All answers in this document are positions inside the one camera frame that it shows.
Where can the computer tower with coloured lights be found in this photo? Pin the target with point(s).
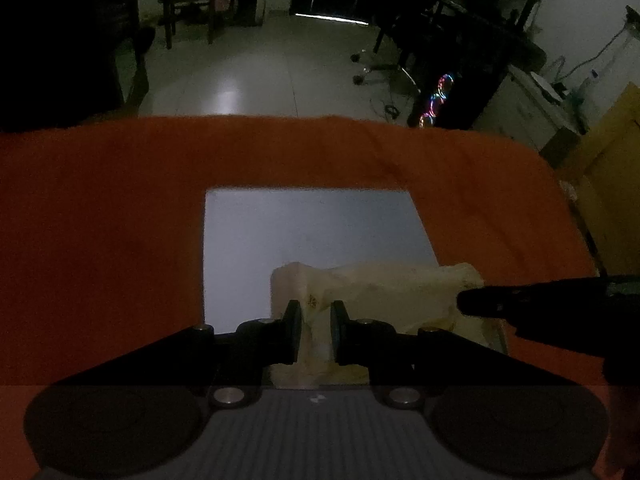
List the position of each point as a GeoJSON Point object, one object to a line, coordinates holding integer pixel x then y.
{"type": "Point", "coordinates": [450, 100]}

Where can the orange blanket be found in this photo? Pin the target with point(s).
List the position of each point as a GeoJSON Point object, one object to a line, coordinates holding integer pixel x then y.
{"type": "Point", "coordinates": [100, 210]}

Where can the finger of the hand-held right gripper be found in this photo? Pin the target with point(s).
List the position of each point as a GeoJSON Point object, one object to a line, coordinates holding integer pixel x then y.
{"type": "Point", "coordinates": [500, 301]}

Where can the dark wooden cabinet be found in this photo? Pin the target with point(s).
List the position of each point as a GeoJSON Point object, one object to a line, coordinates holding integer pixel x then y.
{"type": "Point", "coordinates": [55, 35]}

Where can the white cabinet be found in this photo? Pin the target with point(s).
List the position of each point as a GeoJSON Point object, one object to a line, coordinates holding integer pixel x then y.
{"type": "Point", "coordinates": [525, 115]}

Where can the dark desk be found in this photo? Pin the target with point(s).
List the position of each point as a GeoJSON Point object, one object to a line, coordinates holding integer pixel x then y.
{"type": "Point", "coordinates": [490, 30]}

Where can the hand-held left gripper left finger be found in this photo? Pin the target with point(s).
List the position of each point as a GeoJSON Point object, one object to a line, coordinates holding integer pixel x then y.
{"type": "Point", "coordinates": [293, 331]}

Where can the black office chair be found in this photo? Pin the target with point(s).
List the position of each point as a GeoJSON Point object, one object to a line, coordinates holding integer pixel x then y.
{"type": "Point", "coordinates": [400, 35]}

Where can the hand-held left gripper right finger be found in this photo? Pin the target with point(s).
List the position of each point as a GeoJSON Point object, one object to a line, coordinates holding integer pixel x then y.
{"type": "Point", "coordinates": [339, 333]}

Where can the yellow wooden board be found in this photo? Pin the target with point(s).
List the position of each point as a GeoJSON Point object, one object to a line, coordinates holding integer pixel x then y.
{"type": "Point", "coordinates": [610, 160]}

